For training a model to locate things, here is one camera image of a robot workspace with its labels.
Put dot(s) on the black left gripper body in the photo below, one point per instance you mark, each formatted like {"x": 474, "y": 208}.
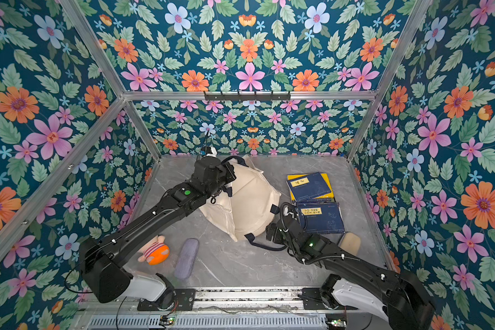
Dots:
{"x": 222, "y": 177}

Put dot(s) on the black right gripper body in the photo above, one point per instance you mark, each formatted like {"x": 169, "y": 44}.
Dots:
{"x": 275, "y": 234}

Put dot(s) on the navy book yellow label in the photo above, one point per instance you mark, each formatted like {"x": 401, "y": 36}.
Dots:
{"x": 321, "y": 218}
{"x": 309, "y": 185}

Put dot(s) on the cream canvas tote bag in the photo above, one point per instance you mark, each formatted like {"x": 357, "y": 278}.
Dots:
{"x": 244, "y": 208}

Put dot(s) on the yellow spine book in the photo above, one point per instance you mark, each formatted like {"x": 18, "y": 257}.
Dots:
{"x": 328, "y": 181}

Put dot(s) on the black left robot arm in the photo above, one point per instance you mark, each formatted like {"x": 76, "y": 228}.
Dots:
{"x": 102, "y": 261}

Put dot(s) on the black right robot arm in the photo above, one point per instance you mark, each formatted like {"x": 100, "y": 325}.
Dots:
{"x": 400, "y": 298}

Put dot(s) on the beige pouch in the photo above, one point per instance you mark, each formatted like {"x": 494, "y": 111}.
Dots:
{"x": 350, "y": 243}

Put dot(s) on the purple pouch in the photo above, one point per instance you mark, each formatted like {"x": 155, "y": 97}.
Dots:
{"x": 186, "y": 259}

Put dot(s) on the plush doll toy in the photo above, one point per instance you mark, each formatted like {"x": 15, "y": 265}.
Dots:
{"x": 155, "y": 251}

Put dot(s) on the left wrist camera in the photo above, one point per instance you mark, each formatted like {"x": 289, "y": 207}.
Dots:
{"x": 208, "y": 151}

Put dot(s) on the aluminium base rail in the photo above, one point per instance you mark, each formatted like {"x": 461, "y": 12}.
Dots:
{"x": 228, "y": 308}

